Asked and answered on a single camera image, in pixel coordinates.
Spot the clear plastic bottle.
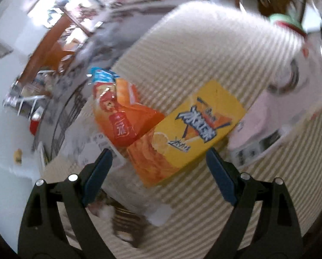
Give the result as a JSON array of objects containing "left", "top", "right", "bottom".
[{"left": 69, "top": 129, "right": 175, "bottom": 227}]

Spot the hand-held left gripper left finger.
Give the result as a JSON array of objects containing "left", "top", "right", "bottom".
[{"left": 17, "top": 148, "right": 115, "bottom": 259}]

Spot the red container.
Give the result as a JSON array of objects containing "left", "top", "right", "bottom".
[{"left": 29, "top": 108, "right": 45, "bottom": 136}]

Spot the white metal rack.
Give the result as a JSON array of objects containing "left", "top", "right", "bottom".
[{"left": 3, "top": 70, "right": 56, "bottom": 116}]

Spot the wooden bench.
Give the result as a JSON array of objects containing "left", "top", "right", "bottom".
[{"left": 21, "top": 13, "right": 78, "bottom": 87}]

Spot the red bin with green rim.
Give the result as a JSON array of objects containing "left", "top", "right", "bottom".
[{"left": 267, "top": 12, "right": 312, "bottom": 37}]

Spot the yellow orange carton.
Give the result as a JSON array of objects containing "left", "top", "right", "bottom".
[{"left": 126, "top": 79, "right": 246, "bottom": 187}]

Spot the orange snack bag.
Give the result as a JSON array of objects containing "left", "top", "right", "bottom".
[{"left": 87, "top": 67, "right": 165, "bottom": 149}]

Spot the pink plastic bag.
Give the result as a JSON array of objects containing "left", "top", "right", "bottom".
[{"left": 227, "top": 32, "right": 322, "bottom": 168}]

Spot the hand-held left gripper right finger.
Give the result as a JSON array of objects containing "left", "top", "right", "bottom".
[{"left": 204, "top": 148, "right": 304, "bottom": 259}]

